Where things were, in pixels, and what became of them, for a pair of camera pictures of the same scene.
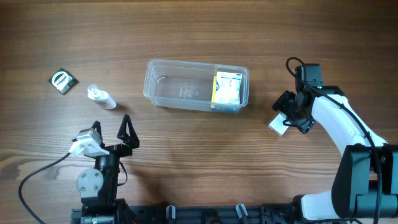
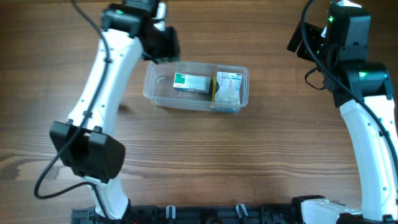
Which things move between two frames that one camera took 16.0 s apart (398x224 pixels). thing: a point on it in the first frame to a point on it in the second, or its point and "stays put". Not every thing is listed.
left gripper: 130,140 to 170,45
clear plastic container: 186,84 stays put
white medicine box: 227,88 stays put
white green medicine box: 277,126 to 193,83
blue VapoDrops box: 217,107 stays put
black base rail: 260,214 stays put
